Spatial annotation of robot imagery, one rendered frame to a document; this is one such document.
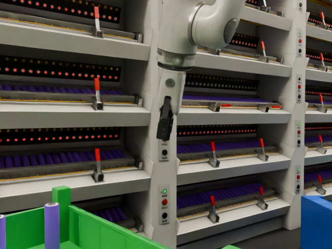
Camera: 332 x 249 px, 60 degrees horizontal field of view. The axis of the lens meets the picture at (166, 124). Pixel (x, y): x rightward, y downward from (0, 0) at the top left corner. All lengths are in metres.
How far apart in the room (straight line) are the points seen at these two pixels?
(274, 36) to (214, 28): 0.93
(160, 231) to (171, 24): 0.64
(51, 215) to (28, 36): 0.50
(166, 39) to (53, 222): 0.39
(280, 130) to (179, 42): 0.90
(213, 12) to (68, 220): 0.42
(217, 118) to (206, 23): 0.55
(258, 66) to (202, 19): 0.68
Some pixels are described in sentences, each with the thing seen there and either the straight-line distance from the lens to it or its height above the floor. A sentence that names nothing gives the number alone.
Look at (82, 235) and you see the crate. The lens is 0.43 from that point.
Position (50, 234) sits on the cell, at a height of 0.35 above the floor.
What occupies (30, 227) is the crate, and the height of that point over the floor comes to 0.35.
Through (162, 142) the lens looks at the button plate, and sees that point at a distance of 0.90.
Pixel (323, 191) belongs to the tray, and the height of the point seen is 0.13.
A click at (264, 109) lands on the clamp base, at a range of 1.23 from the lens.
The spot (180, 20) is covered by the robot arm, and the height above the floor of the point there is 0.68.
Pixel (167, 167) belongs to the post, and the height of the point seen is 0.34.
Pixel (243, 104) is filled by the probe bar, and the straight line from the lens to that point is 1.20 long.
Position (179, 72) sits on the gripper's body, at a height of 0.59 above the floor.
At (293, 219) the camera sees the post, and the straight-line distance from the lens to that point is 1.46.
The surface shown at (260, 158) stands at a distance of 1.26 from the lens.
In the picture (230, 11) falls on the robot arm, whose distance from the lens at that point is 0.56.
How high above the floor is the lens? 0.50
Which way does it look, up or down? 2 degrees down
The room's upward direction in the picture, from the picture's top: straight up
